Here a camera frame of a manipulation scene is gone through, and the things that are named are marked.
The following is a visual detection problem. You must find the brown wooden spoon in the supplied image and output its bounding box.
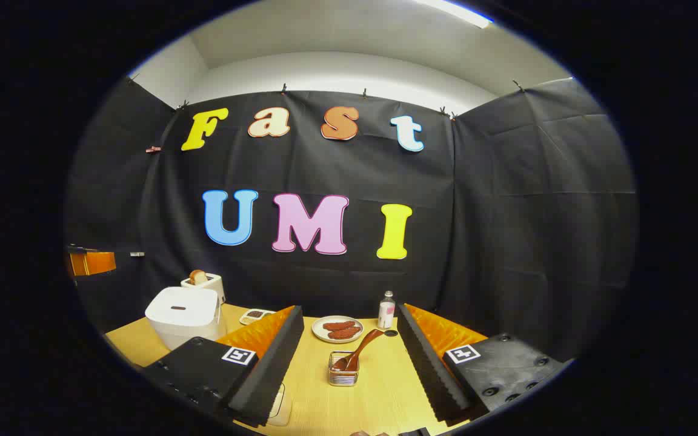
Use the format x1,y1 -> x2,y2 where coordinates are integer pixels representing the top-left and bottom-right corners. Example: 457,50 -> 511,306
332,329 -> 386,371

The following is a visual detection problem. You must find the metal wire chopstick holder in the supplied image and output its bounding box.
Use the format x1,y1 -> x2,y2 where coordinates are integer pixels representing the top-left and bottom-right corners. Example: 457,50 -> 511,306
328,351 -> 360,387

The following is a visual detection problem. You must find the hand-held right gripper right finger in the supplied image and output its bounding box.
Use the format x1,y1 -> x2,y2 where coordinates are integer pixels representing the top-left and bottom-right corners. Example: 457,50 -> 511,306
396,303 -> 568,423

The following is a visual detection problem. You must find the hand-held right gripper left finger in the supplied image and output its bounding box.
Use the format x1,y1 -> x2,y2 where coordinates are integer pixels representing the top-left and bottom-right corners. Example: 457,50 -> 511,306
143,305 -> 305,428

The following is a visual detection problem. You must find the white divided grain dish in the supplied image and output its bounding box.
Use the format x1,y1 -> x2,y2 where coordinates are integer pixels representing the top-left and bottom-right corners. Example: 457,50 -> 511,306
239,308 -> 277,326

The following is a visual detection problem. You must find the white rice cooker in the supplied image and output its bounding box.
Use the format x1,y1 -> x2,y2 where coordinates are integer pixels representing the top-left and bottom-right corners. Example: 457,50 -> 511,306
145,286 -> 227,351

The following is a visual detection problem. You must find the clear bottle with pink label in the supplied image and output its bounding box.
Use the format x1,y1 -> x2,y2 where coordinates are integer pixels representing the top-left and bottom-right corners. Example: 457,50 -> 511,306
377,291 -> 396,329

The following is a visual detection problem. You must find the white round plate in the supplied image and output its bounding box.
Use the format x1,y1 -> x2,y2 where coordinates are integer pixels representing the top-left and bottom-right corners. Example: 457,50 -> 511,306
311,315 -> 364,344

